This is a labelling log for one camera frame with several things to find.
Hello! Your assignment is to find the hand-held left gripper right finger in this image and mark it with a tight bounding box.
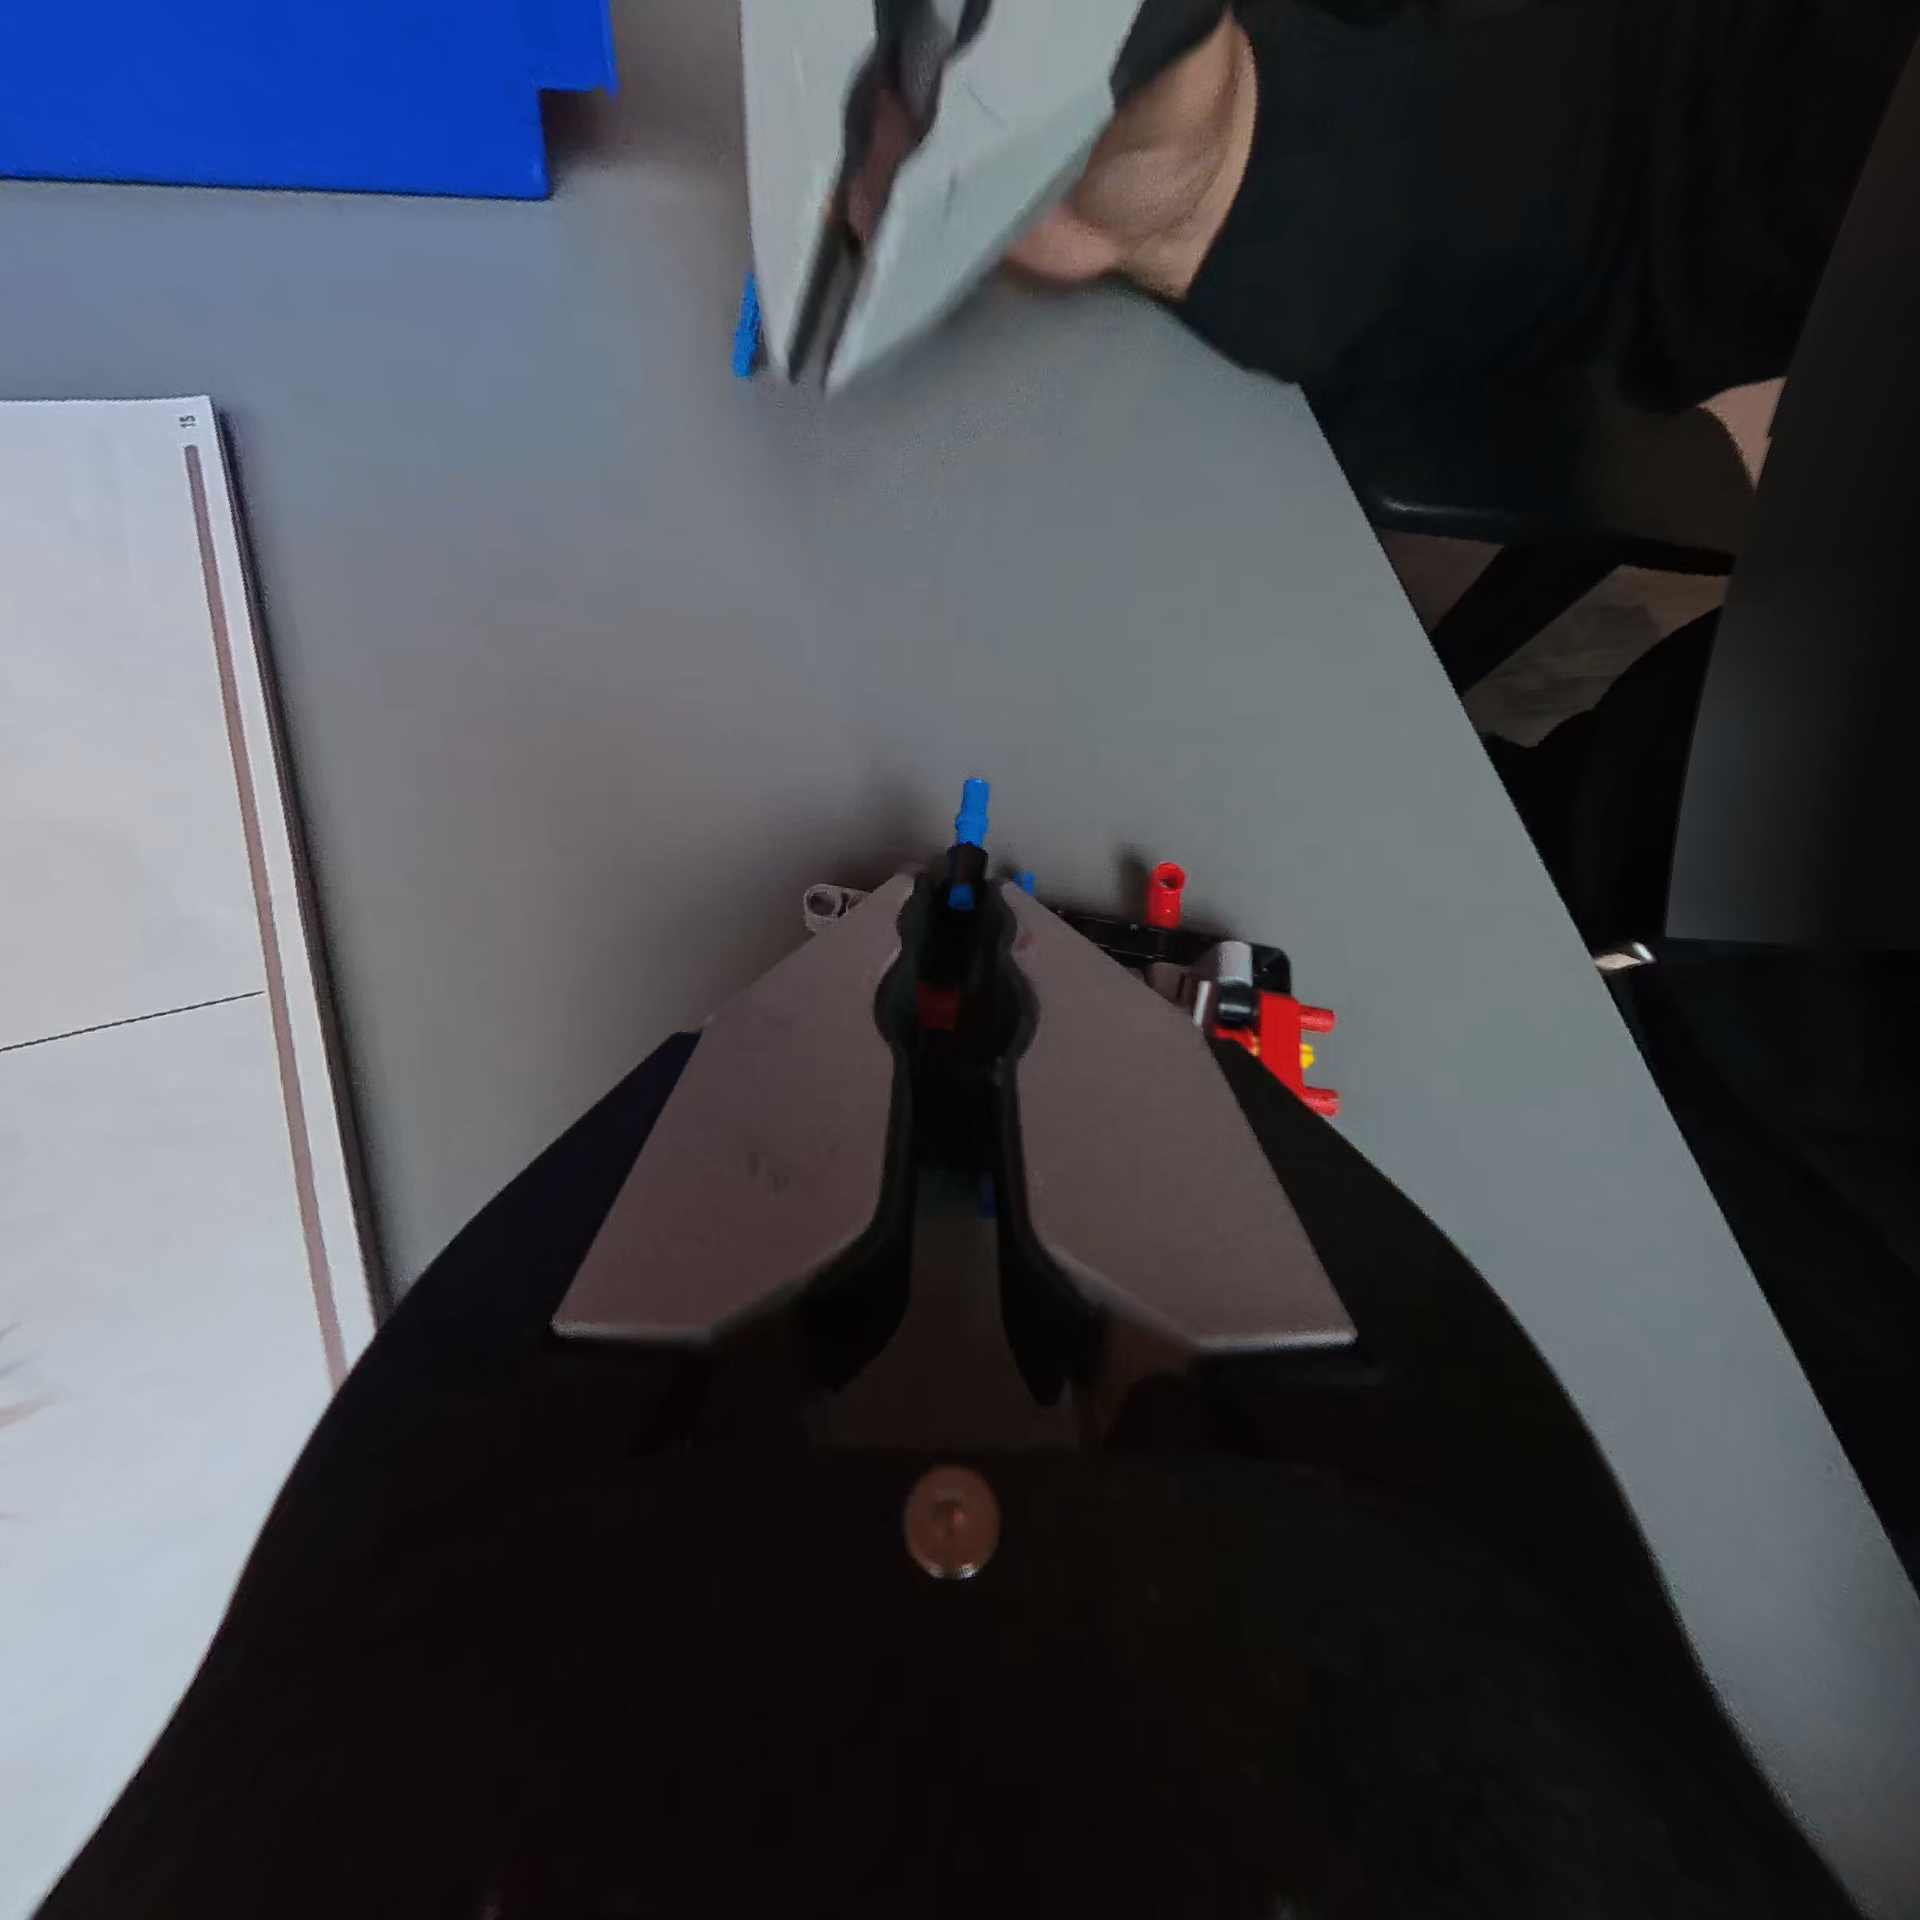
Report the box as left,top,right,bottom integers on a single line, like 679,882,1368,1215
985,882,1362,1354

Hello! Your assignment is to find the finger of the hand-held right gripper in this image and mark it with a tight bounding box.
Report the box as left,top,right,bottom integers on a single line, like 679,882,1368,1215
816,0,1153,401
739,0,902,384

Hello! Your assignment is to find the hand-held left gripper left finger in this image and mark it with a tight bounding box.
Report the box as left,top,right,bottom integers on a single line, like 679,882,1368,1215
548,871,919,1346

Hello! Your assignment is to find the black lego frame assembly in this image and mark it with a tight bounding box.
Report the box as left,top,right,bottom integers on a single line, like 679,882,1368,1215
803,854,1340,1216

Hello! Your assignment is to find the lego instruction booklet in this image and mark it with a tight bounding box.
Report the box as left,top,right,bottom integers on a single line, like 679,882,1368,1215
0,395,383,1651

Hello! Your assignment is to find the person's right hand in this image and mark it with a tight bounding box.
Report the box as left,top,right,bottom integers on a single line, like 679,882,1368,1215
996,24,1262,302

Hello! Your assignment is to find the blue plastic tray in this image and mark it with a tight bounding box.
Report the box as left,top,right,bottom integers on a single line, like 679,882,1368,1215
0,0,619,204

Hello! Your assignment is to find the black chair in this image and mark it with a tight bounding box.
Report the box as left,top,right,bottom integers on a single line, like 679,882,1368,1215
1358,481,1743,692

